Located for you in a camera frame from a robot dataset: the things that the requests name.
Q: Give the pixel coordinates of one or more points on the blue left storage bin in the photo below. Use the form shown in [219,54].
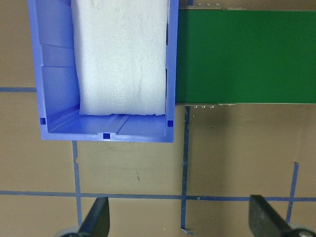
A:
[57,83]

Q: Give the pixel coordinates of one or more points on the white foam pad left bin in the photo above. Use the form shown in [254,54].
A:
[120,56]

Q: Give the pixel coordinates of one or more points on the green conveyor belt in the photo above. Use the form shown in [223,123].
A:
[246,56]

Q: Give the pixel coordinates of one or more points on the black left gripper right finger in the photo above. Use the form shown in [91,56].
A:
[264,221]

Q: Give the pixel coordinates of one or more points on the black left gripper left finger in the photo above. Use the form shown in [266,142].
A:
[97,221]

